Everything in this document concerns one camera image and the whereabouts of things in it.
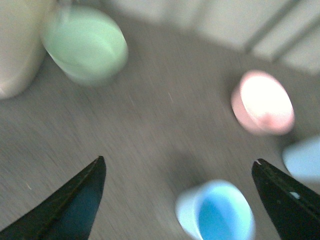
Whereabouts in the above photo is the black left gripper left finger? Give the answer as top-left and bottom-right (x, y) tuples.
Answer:
(0, 156), (106, 240)

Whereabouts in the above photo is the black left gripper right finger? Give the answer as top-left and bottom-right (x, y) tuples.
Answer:
(251, 158), (320, 240)

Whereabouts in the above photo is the blue cup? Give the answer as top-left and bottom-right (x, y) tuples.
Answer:
(175, 179), (256, 240)
(282, 135), (320, 183)

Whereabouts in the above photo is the pink bowl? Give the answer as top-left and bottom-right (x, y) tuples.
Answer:
(230, 70), (295, 135)

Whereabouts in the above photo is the green bowl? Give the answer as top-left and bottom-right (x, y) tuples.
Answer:
(41, 4), (129, 86)

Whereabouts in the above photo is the cream white toaster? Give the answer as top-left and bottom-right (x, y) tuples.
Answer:
(0, 0), (57, 99)

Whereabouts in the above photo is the grey curtain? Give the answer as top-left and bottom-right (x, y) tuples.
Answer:
(100, 0), (320, 76)

